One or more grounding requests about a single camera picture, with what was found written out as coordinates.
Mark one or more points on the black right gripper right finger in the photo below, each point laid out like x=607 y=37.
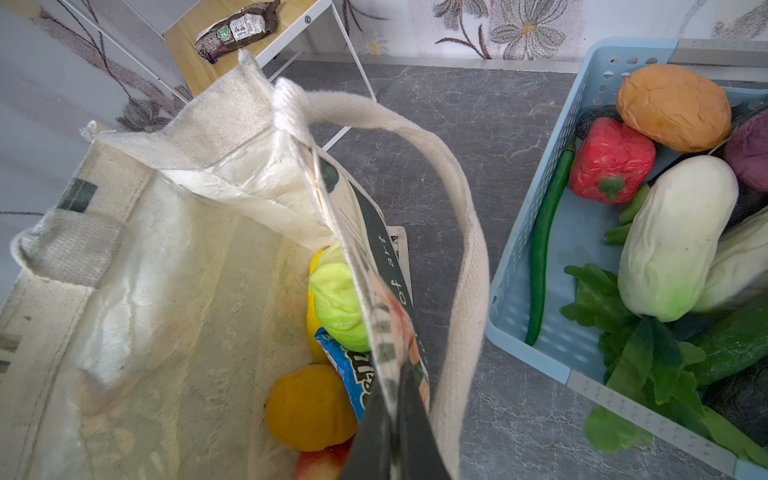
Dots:
x=416 y=447

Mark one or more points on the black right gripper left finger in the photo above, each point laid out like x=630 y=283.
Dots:
x=370 y=454

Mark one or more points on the red chili pepper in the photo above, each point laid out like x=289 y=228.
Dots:
x=325 y=464

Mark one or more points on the orange bell pepper toy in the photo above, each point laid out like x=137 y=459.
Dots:
x=309 y=410

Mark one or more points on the blue candy bar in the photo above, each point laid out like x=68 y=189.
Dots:
x=355 y=369

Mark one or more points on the yellow banana toy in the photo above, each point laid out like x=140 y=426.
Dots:
x=312 y=326

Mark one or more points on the green cabbage toy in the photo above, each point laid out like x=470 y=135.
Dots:
x=335 y=300

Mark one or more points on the cream canvas grocery bag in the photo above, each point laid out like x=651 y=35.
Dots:
x=164 y=295

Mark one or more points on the blue plastic vegetable basket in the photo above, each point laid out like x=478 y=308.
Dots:
x=588 y=231

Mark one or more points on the green leafy lettuce toy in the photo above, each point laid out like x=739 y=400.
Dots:
x=647 y=364

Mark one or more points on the thin green chili toy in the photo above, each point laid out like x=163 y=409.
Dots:
x=540 y=241

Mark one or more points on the green cucumber toy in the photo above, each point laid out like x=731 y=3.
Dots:
x=733 y=344

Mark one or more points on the white chinese cabbage toy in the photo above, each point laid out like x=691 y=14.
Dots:
x=738 y=274

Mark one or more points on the red bell pepper toy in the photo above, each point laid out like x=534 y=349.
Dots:
x=611 y=163

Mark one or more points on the white radish toy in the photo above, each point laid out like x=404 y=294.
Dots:
x=673 y=238

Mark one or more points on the brown potato toy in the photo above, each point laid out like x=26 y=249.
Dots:
x=675 y=107

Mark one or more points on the purple onion toy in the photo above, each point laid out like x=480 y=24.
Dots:
x=746 y=152

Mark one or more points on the dark brown candy bar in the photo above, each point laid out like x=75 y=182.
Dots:
x=246 y=26

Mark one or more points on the white wire two-tier shelf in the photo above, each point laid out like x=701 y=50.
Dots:
x=288 y=39

